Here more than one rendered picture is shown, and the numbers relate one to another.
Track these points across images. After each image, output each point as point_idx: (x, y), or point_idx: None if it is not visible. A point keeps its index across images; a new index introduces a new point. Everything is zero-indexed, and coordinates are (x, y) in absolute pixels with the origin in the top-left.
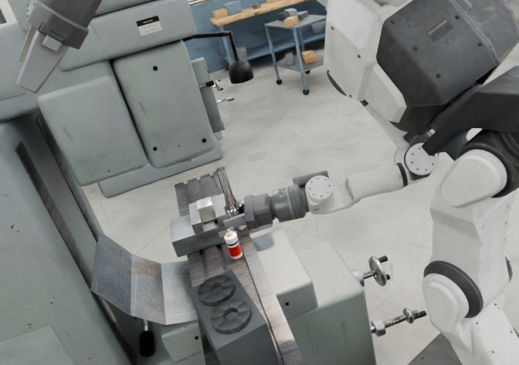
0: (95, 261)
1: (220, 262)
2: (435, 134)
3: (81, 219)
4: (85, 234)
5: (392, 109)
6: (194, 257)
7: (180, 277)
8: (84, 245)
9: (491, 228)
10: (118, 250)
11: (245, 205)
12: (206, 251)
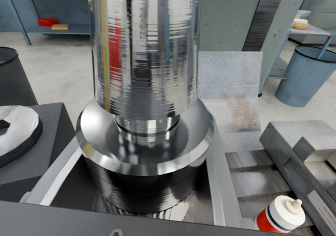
0: (208, 52)
1: (246, 195)
2: None
3: (244, 10)
4: (228, 25)
5: None
6: (259, 157)
7: (240, 150)
8: (210, 27)
9: None
10: (249, 79)
11: (81, 233)
12: (273, 174)
